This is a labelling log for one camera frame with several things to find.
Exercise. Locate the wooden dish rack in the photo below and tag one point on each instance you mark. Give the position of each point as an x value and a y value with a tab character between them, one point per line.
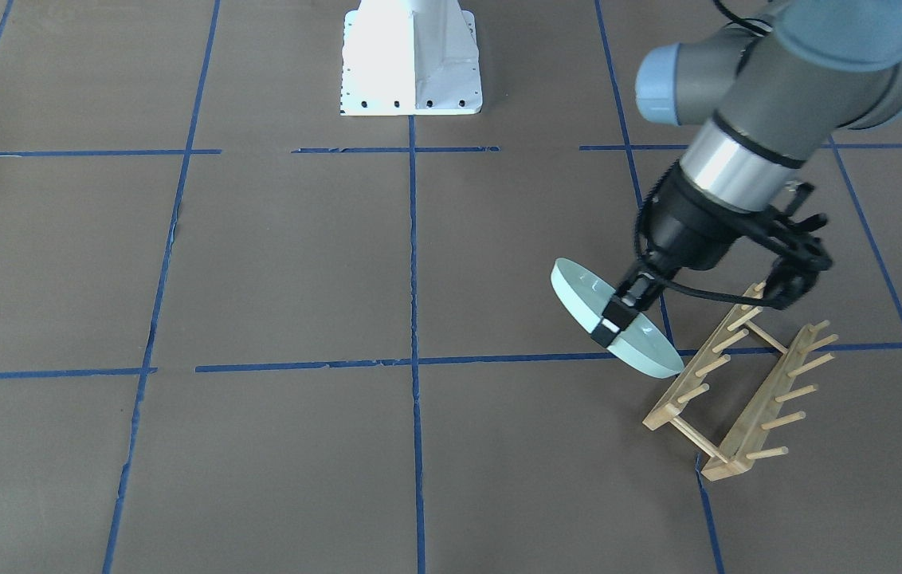
745	442

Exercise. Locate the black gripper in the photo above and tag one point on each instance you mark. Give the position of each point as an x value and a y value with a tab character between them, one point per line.
686	226

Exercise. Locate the pale green round plate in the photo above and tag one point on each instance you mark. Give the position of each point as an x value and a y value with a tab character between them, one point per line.
641	345

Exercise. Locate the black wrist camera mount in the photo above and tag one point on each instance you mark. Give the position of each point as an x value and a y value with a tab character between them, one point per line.
800	255

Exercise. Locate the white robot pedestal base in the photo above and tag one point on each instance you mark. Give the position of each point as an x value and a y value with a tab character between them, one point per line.
410	58

